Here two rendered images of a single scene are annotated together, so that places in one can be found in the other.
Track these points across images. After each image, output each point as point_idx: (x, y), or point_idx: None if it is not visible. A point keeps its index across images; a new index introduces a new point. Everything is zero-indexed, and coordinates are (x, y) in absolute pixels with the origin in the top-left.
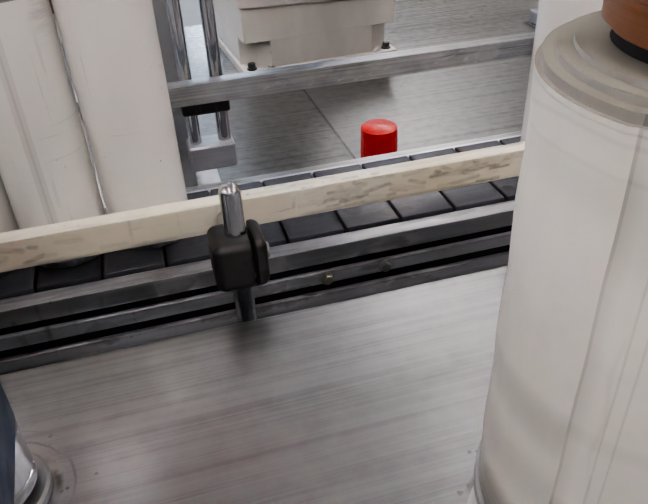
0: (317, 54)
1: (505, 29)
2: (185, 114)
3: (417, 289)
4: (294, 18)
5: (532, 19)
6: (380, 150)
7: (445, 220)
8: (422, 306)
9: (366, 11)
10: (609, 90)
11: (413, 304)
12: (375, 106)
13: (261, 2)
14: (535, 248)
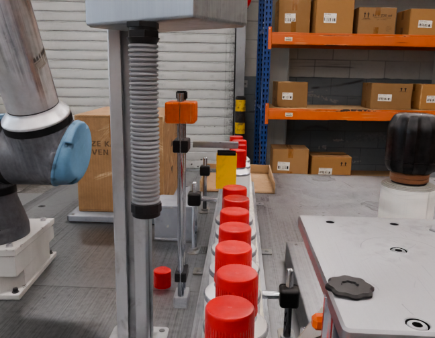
0: (37, 268)
1: (66, 227)
2: (186, 280)
3: (300, 283)
4: (29, 251)
5: (71, 219)
6: (170, 279)
7: (262, 271)
8: (309, 284)
9: (47, 236)
10: (422, 189)
11: (307, 285)
12: (109, 273)
13: (21, 247)
14: (415, 215)
